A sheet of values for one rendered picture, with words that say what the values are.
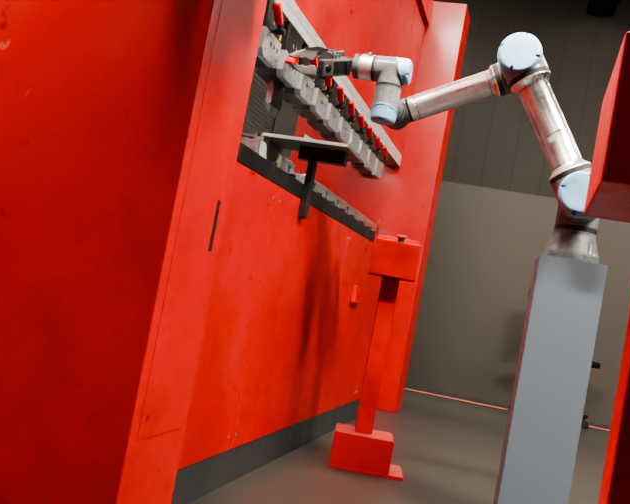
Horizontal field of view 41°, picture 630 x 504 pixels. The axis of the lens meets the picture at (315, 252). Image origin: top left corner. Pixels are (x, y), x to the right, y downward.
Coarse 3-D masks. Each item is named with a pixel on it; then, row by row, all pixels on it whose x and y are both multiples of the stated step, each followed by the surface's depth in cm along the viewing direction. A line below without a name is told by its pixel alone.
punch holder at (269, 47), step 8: (272, 0) 231; (272, 8) 232; (264, 16) 229; (272, 16) 233; (264, 24) 229; (272, 24) 234; (264, 32) 228; (264, 40) 229; (272, 40) 235; (264, 48) 230; (272, 48) 236; (280, 48) 243; (264, 56) 231; (272, 56) 237; (256, 64) 240; (264, 64) 239; (272, 64) 238
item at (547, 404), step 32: (544, 256) 227; (544, 288) 227; (576, 288) 225; (544, 320) 226; (576, 320) 224; (544, 352) 225; (576, 352) 224; (544, 384) 225; (576, 384) 223; (512, 416) 226; (544, 416) 224; (576, 416) 222; (512, 448) 225; (544, 448) 223; (576, 448) 222; (512, 480) 224; (544, 480) 223
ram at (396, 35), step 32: (320, 0) 274; (352, 0) 312; (384, 0) 362; (320, 32) 279; (352, 32) 319; (384, 32) 372; (416, 32) 446; (416, 64) 462; (352, 96) 336; (384, 128) 407
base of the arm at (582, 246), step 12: (564, 228) 231; (576, 228) 230; (588, 228) 230; (552, 240) 233; (564, 240) 230; (576, 240) 229; (588, 240) 229; (552, 252) 231; (564, 252) 228; (576, 252) 227; (588, 252) 230
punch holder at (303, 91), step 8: (304, 48) 268; (304, 64) 268; (304, 80) 270; (312, 80) 279; (288, 88) 268; (296, 88) 267; (304, 88) 271; (312, 88) 280; (288, 96) 273; (296, 96) 271; (304, 96) 272; (312, 96) 281; (304, 104) 281
